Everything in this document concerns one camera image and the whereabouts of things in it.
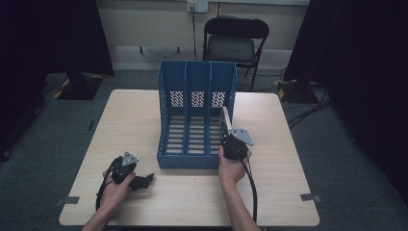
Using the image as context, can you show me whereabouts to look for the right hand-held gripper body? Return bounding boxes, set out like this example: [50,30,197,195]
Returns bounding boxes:
[221,127,255,161]

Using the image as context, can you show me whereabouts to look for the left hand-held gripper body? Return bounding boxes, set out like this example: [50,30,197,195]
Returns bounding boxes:
[110,150,140,185]

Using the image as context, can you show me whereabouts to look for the picture book with green leaf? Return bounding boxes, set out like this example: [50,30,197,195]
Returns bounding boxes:
[218,106,233,146]

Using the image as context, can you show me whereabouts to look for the blue three-slot file rack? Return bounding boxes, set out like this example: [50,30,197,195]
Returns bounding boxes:
[156,60,239,170]

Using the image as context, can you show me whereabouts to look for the person's right hand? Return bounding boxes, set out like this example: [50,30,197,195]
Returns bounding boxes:
[217,145,253,188]

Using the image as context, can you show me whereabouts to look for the person's left hand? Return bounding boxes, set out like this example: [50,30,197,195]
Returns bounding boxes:
[100,170,138,212]

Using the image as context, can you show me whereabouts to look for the grey tape strip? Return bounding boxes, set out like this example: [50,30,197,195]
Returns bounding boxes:
[299,192,322,203]
[54,195,81,207]

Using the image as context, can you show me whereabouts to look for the black stand base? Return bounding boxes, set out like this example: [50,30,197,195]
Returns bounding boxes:
[52,71,105,101]
[274,78,319,105]

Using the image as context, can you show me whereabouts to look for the black folding chair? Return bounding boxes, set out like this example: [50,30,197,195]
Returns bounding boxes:
[202,14,270,92]

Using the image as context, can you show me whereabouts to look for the black curtain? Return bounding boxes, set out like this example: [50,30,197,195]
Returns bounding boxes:
[0,0,115,162]
[283,0,408,207]

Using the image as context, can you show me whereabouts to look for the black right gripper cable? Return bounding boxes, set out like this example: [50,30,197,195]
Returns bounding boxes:
[236,150,259,223]

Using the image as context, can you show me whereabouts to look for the black floor cables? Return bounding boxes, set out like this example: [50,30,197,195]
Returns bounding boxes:
[286,86,333,129]

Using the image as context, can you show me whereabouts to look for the black wall socket cable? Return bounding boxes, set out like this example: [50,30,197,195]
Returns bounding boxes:
[191,11,198,62]

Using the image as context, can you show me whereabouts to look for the white wall socket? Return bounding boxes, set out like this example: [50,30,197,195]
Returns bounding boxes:
[187,0,210,14]

